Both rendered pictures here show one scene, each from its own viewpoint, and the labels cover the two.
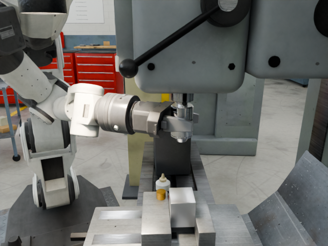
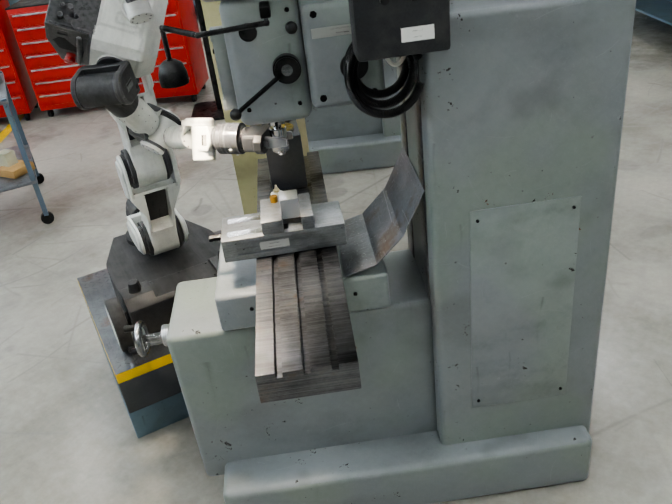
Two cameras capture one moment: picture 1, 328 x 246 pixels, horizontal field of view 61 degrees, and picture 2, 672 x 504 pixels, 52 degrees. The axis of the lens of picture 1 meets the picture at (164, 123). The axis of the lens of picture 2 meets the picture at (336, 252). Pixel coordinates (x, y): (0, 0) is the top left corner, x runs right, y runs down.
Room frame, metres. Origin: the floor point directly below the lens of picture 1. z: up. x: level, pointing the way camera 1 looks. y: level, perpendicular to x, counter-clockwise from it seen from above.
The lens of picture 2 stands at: (-1.24, -0.13, 1.91)
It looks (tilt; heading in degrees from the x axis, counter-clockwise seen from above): 31 degrees down; 359
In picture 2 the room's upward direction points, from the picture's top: 7 degrees counter-clockwise
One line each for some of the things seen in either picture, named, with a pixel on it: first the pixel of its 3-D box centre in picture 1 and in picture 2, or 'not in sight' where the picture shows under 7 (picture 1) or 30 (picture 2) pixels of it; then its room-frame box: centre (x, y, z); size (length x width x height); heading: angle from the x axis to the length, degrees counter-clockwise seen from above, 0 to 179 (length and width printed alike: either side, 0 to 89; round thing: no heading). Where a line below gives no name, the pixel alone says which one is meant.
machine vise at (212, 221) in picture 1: (167, 230); (282, 224); (0.52, -0.01, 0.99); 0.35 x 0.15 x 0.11; 92
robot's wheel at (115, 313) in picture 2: not in sight; (119, 323); (0.85, 0.66, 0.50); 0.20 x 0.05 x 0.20; 24
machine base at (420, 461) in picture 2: not in sight; (395, 423); (0.56, -0.29, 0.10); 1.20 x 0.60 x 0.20; 91
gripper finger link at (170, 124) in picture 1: (176, 125); (275, 143); (0.53, -0.03, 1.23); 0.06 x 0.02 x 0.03; 70
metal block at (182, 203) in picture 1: (181, 206); (289, 204); (0.52, -0.04, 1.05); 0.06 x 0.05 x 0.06; 2
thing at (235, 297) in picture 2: not in sight; (301, 272); (0.56, -0.04, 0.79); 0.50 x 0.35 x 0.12; 91
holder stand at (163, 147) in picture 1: (170, 136); (283, 150); (0.98, -0.02, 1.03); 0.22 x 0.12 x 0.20; 4
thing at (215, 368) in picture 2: not in sight; (308, 363); (0.56, -0.01, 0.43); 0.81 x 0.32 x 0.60; 91
